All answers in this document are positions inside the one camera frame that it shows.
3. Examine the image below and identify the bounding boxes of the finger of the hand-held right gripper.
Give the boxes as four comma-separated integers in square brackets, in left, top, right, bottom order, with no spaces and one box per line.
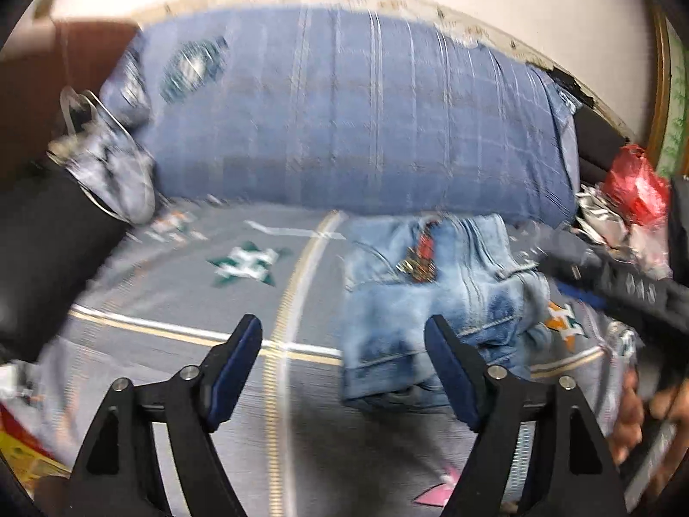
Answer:
[538,249,598,289]

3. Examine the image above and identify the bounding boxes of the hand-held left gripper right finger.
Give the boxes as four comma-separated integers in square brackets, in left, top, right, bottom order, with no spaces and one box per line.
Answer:
[424,314,628,517]

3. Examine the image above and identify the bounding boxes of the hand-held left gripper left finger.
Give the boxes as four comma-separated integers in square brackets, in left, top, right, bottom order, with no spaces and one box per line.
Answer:
[63,314,264,517]

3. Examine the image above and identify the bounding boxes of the blue denim pants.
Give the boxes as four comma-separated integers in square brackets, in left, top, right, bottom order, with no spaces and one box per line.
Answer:
[339,212,553,414]

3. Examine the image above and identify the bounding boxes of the person's right hand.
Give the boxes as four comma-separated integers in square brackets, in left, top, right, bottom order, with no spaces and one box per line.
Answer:
[611,369,686,467]

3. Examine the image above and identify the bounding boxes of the white crumpled plastic bag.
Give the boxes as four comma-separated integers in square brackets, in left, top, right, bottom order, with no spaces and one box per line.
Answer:
[576,183,675,282]

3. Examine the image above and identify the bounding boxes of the grey patterned bed sheet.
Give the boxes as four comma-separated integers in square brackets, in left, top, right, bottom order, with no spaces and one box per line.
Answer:
[32,198,647,517]

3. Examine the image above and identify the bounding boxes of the red plastic bag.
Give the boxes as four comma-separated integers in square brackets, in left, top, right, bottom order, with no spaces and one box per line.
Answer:
[600,144,671,227]

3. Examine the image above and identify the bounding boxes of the black bag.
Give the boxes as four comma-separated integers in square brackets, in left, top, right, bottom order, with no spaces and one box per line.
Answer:
[571,103,632,185]

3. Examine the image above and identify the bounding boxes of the gold framed green picture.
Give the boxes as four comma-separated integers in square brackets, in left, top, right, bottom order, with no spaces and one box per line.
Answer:
[646,4,689,185]

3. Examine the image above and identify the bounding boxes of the yellow plastic packaging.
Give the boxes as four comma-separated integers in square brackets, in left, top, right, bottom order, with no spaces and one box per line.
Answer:
[0,403,72,492]

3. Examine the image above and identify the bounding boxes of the blue plaid quilt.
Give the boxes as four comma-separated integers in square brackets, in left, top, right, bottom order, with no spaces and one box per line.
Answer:
[99,3,583,228]

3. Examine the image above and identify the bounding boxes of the white power strip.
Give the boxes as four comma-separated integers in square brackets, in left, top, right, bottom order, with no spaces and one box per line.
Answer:
[45,137,83,167]

